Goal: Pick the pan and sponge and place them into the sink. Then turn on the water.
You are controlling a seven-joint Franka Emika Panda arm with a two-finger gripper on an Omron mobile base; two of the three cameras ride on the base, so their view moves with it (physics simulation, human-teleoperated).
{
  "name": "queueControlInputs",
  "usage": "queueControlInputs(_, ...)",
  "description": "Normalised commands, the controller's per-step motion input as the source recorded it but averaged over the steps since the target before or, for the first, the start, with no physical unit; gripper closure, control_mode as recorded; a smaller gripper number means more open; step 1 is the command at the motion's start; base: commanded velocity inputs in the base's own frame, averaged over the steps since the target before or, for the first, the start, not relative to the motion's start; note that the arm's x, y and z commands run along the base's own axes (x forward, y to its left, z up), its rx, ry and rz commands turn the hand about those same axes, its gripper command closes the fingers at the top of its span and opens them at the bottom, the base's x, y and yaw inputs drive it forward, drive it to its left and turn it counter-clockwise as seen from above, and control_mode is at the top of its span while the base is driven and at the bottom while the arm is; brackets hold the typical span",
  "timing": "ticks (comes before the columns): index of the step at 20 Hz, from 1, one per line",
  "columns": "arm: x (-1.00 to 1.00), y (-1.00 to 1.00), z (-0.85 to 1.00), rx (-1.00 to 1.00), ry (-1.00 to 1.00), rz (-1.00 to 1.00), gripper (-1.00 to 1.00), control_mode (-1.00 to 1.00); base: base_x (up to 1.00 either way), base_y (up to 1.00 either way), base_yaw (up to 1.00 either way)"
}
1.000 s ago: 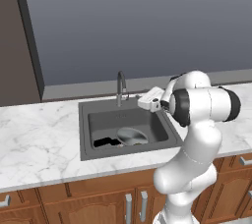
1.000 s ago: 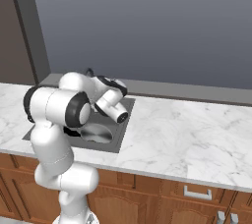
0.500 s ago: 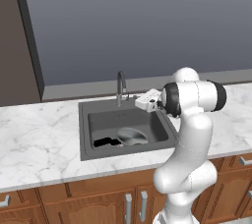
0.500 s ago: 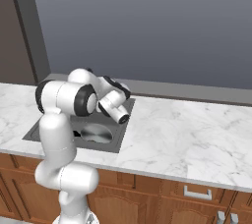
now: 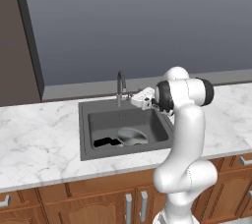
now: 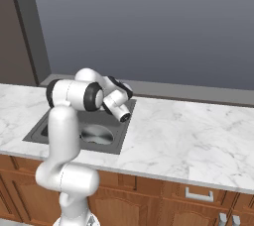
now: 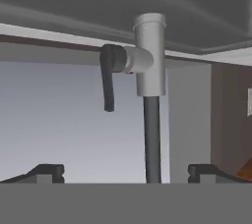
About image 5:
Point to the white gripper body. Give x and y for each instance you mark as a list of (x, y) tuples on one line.
[(141, 98)]

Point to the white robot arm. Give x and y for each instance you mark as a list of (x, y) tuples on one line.
[(185, 142)]

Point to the dark grey sink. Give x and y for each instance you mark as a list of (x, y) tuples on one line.
[(131, 121)]

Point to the black sponge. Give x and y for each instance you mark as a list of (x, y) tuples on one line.
[(104, 142)]

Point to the wooden panel under sink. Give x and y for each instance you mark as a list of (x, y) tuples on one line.
[(108, 185)]

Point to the dark grey curved tap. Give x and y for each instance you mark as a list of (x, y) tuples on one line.
[(121, 82)]

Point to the wooden cupboard door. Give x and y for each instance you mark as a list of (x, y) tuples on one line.
[(229, 198), (154, 206), (88, 210)]

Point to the wooden drawer front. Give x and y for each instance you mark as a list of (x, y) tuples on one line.
[(231, 162), (19, 203)]

